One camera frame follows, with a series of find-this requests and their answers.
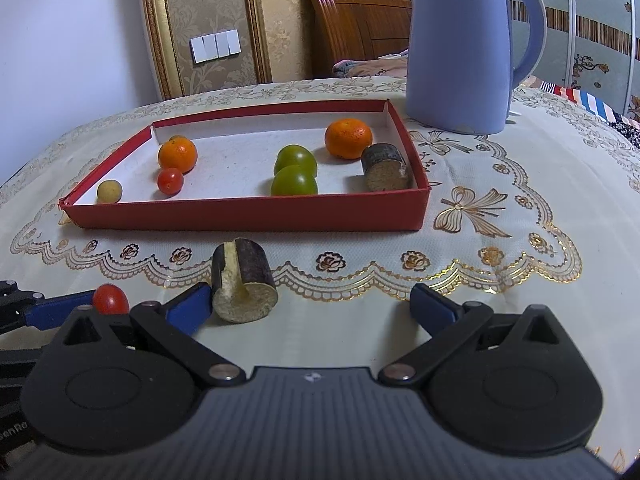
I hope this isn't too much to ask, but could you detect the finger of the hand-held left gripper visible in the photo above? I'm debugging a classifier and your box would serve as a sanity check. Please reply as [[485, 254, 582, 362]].
[[0, 281, 96, 333]]

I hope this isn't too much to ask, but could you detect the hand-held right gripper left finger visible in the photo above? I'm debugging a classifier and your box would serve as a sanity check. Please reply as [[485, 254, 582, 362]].
[[55, 283, 246, 388]]

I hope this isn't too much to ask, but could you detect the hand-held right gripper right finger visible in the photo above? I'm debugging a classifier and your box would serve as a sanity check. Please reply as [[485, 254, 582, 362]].
[[378, 283, 576, 387]]

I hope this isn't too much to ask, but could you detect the red cherry tomato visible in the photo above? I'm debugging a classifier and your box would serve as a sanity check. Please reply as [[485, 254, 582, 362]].
[[92, 283, 130, 316], [157, 167, 184, 196]]

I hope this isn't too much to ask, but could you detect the sugarcane piece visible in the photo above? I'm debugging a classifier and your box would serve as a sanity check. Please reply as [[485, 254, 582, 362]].
[[360, 143, 414, 192], [211, 238, 279, 324]]

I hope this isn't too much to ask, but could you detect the red cardboard box tray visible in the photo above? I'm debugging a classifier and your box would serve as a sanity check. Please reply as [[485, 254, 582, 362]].
[[59, 99, 432, 233]]

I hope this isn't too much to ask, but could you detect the tan longan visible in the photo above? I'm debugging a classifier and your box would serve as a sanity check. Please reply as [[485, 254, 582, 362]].
[[96, 180, 123, 204]]

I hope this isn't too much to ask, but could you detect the mandarin orange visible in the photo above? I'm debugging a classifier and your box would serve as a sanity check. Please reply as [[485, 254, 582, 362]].
[[324, 118, 374, 161], [158, 135, 198, 175]]

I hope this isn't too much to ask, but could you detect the green tomato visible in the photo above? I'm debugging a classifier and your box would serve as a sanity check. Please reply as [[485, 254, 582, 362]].
[[274, 144, 319, 177], [270, 165, 319, 197]]

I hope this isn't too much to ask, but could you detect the blue electric kettle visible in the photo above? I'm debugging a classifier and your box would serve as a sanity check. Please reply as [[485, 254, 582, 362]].
[[396, 0, 547, 136]]

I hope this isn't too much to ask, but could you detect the black floral cloth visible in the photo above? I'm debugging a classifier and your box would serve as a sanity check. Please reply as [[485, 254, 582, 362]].
[[607, 111, 640, 150]]

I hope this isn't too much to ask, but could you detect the wooden bed headboard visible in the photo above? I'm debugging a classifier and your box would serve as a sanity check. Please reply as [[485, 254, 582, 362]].
[[300, 0, 413, 81]]

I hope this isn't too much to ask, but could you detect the wardrobe with floral sliding doors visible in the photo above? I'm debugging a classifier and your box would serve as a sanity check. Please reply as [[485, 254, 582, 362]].
[[500, 0, 640, 116]]

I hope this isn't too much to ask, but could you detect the white light switch panel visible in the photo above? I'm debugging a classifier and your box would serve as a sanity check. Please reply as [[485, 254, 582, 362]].
[[190, 29, 241, 65]]

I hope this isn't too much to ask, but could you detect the gold wall panel frame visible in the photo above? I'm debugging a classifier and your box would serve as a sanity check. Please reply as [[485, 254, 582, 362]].
[[136, 0, 273, 101]]

